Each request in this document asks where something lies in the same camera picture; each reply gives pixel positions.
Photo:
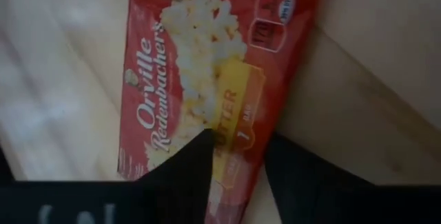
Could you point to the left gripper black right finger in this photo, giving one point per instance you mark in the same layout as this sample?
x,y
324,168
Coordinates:
x,y
310,189

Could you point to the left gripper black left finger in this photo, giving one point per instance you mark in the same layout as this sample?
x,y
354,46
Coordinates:
x,y
179,189

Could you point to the red Orville popcorn bag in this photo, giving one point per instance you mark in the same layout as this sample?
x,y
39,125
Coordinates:
x,y
206,45

